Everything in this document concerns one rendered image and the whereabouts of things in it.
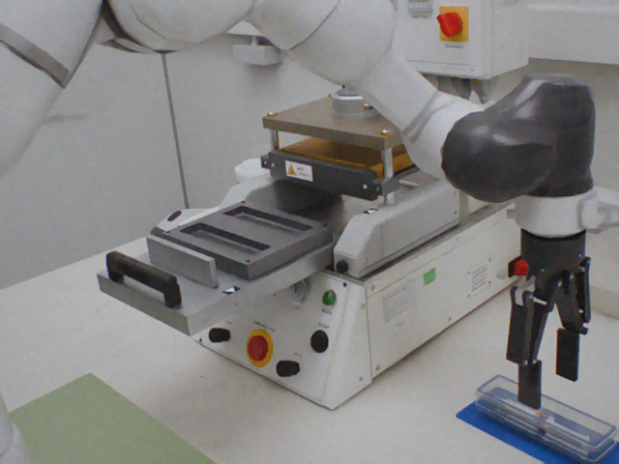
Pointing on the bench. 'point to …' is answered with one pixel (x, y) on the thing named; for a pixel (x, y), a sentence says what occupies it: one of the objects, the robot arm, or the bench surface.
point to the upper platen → (354, 156)
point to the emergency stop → (257, 348)
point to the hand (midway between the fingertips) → (548, 372)
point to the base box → (422, 301)
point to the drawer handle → (126, 265)
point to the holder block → (250, 238)
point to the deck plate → (336, 211)
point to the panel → (288, 334)
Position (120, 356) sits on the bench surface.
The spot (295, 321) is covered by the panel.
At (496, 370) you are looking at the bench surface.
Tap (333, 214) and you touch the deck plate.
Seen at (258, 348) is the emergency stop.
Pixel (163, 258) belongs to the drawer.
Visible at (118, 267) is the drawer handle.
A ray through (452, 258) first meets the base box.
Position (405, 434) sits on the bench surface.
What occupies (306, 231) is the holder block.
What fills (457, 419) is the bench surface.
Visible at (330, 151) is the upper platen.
